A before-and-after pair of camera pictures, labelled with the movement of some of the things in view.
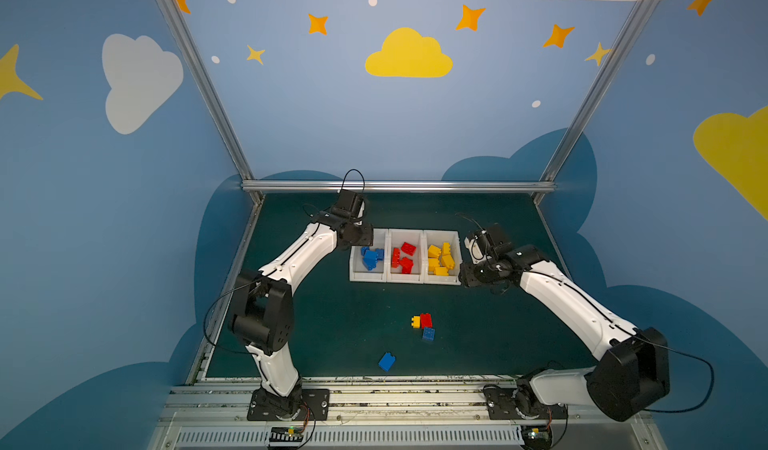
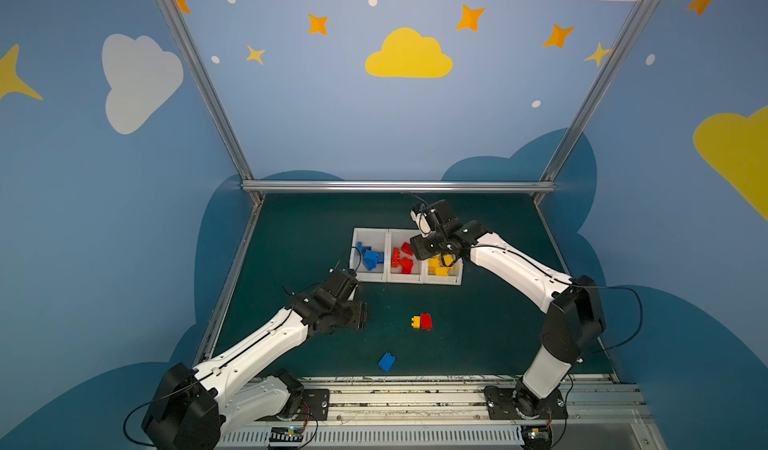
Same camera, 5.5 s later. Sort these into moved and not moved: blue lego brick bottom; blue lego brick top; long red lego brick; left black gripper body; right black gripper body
Moved: right black gripper body; left black gripper body
Not moved: blue lego brick bottom; long red lego brick; blue lego brick top
